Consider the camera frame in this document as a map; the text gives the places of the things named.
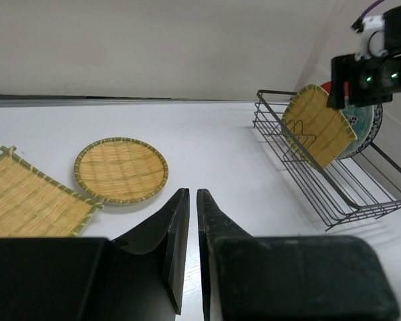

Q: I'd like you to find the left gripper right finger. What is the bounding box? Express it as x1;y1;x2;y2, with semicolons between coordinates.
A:
196;189;252;320

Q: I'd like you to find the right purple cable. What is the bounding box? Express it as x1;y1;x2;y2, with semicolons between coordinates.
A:
360;0;387;16

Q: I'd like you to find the black wire dish rack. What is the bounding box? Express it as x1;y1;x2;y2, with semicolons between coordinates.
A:
253;90;401;229

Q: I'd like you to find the square bamboo tray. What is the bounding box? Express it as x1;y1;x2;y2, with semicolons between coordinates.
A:
0;146;103;237

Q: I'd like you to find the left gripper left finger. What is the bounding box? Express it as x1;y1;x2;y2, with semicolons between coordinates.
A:
112;188;189;314

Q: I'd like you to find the scoop-shaped bamboo tray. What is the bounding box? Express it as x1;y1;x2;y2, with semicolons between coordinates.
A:
281;84;357;169

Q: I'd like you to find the round bamboo tray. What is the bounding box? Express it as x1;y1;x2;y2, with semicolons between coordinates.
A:
74;137;169;205

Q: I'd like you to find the red teal floral plate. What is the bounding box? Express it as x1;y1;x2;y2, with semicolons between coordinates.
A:
338;97;376;159

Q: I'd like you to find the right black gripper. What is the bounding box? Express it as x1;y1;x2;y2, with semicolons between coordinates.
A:
327;3;401;109

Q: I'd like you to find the blue white floral plate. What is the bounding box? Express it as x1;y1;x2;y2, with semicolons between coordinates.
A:
350;104;384;157

